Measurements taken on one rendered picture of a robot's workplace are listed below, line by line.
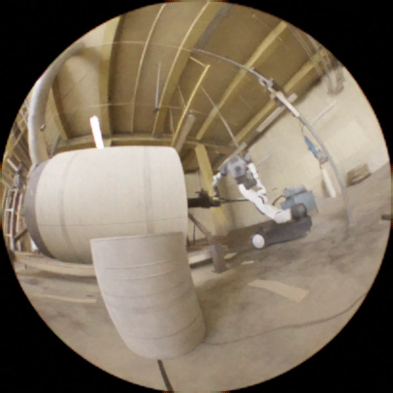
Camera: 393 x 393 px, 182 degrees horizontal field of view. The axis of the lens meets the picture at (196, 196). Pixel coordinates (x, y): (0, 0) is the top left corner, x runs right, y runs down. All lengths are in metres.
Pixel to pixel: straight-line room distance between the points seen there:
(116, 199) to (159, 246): 0.86
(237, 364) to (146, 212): 1.07
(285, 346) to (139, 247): 0.43
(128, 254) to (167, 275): 0.10
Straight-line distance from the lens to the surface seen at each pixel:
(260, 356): 0.40
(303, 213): 1.43
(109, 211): 1.11
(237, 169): 1.79
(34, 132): 4.91
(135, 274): 0.27
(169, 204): 1.10
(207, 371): 0.39
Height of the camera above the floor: 0.35
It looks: 18 degrees up
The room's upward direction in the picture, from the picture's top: 12 degrees counter-clockwise
